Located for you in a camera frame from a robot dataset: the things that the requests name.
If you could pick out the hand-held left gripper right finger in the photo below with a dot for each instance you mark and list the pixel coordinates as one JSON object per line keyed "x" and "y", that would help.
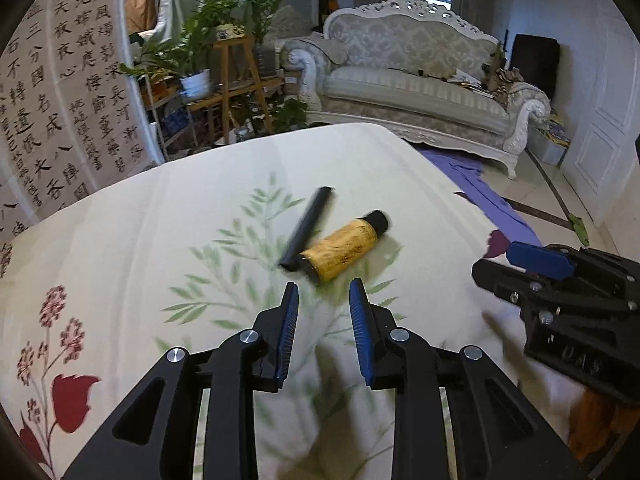
{"x": 360, "y": 330}

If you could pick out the white plant pot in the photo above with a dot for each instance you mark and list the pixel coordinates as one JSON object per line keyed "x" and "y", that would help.
{"x": 195, "y": 86}

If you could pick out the loose papers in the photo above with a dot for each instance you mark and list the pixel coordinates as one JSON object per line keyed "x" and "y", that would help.
{"x": 467, "y": 82}

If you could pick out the ornate white patterned sofa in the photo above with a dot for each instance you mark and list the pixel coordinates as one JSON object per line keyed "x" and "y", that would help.
{"x": 410, "y": 90}

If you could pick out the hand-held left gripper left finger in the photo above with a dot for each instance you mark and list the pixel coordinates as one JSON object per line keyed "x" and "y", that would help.
{"x": 287, "y": 330}

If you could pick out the white metal rack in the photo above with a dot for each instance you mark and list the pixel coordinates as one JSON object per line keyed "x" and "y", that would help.
{"x": 157, "y": 120}

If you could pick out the pile of folded fabrics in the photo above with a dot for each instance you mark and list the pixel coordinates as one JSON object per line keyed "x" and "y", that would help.
{"x": 557, "y": 132}

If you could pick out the drooping green plant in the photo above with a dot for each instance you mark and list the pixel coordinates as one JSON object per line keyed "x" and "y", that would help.
{"x": 150, "y": 62}

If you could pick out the purple cloth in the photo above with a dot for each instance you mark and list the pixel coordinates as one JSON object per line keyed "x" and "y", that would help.
{"x": 500, "y": 210}

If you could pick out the striped grey throw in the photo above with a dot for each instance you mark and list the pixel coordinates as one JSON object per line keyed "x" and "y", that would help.
{"x": 325, "y": 49}

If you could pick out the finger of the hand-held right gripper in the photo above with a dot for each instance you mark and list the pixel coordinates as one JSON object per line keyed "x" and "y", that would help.
{"x": 540, "y": 260}
{"x": 500, "y": 275}

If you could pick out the floral cream tablecloth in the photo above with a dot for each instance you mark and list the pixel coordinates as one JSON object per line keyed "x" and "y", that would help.
{"x": 150, "y": 210}

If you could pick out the low wooden shelf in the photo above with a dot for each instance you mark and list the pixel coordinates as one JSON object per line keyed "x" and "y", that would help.
{"x": 260, "y": 87}

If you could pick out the tiger print cloth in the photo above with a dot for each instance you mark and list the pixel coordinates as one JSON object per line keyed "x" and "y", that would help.
{"x": 505, "y": 85}

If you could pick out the green slipper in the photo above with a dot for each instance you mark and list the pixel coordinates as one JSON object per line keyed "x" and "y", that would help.
{"x": 580, "y": 230}

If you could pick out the small white patterned pot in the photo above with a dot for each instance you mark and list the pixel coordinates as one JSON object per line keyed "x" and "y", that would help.
{"x": 230, "y": 33}

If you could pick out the black stick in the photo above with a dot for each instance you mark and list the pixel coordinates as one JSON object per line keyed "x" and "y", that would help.
{"x": 310, "y": 225}

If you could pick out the tall wooden plant stand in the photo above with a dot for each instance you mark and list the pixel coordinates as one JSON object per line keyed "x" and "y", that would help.
{"x": 227, "y": 75}

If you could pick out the orange garment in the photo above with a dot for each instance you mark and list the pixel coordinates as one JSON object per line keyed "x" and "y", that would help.
{"x": 595, "y": 420}

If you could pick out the ornate white armchair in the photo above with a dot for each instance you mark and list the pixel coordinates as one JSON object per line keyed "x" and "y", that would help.
{"x": 295, "y": 22}

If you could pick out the calligraphy wall hanging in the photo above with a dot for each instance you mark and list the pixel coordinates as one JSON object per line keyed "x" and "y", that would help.
{"x": 60, "y": 85}

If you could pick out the white panelled door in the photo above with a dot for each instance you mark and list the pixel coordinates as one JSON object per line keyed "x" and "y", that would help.
{"x": 610, "y": 110}

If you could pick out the grey storage box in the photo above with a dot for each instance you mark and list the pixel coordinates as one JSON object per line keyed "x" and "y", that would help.
{"x": 547, "y": 152}

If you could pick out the yellow tube with black cap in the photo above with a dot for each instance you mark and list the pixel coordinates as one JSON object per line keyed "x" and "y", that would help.
{"x": 340, "y": 250}

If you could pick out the large leafy potted plant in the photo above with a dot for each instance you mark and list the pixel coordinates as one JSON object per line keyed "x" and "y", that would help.
{"x": 210, "y": 25}

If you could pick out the tall green plant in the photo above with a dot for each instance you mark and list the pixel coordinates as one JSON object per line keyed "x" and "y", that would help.
{"x": 265, "y": 5}

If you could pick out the small bushy green plant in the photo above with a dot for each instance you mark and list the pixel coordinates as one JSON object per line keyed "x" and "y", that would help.
{"x": 290, "y": 115}

